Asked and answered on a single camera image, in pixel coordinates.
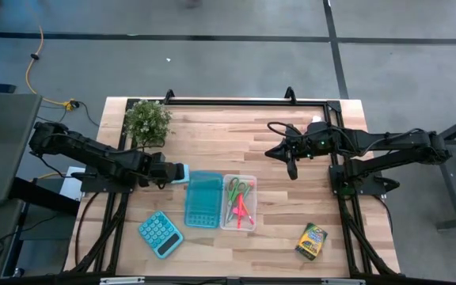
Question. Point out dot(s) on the black aluminium rig frame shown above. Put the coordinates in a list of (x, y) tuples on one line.
[(251, 102)]

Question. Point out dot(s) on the teal calculator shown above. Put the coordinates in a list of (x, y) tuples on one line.
[(158, 233)]

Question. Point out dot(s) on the orange pencil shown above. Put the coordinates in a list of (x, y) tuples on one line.
[(251, 218)]

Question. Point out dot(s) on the silver metal bracket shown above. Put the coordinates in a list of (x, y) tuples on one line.
[(121, 281), (343, 282)]

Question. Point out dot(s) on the grey desk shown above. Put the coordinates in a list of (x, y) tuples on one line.
[(6, 158)]

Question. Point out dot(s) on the green potted artificial plant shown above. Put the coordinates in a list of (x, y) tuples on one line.
[(147, 120)]

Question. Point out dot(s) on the black diagonal desk beam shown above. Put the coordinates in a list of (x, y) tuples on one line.
[(42, 196)]

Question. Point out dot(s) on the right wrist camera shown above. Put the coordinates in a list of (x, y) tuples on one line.
[(292, 131)]

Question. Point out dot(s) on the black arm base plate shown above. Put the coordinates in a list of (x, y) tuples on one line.
[(93, 186), (337, 174)]

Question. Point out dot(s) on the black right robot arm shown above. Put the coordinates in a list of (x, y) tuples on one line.
[(390, 142)]

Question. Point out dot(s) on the black frame clip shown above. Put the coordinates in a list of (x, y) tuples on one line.
[(169, 97), (290, 95)]

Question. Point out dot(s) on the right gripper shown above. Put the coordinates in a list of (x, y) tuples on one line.
[(305, 144)]

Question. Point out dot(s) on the green yellow crayon box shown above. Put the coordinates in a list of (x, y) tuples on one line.
[(311, 241)]

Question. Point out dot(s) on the clear plastic storage box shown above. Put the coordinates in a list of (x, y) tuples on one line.
[(228, 227)]

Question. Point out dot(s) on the white paper sheet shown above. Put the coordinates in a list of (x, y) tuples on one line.
[(71, 190)]

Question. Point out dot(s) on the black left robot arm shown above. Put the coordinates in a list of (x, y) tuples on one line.
[(93, 154)]

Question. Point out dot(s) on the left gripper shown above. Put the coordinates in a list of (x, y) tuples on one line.
[(156, 170)]

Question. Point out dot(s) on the translucent blue plastic bin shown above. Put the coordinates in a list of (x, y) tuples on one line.
[(203, 200)]

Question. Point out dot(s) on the red pen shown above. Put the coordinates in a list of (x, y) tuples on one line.
[(240, 223)]

